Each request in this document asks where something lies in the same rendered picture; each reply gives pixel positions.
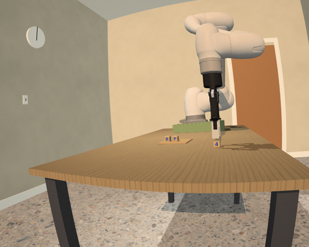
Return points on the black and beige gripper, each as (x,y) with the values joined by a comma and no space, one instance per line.
(212,81)

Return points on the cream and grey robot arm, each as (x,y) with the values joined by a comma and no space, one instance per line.
(215,42)

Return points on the light orange mat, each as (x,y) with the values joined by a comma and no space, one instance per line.
(181,141)

